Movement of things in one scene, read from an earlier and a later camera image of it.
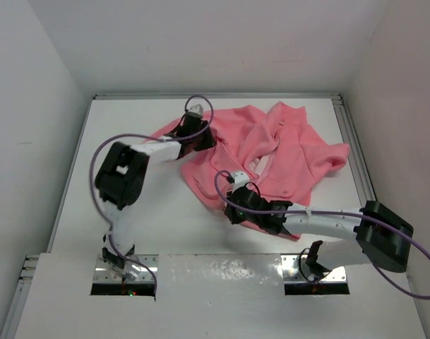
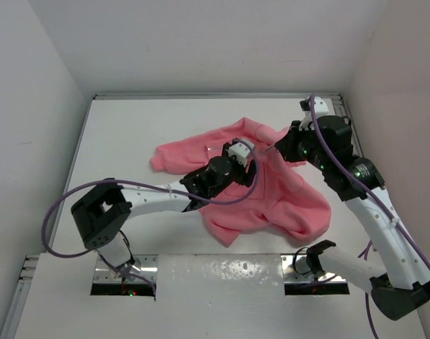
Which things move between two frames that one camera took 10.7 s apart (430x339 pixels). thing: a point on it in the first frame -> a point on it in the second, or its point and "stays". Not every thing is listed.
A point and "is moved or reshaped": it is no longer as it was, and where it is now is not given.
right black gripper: [234, 218] -> [287, 143]
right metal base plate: [296, 270] stays
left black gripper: [207, 142] -> [244, 176]
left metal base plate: [102, 274] stays
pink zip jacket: [258, 165] is moved or reshaped
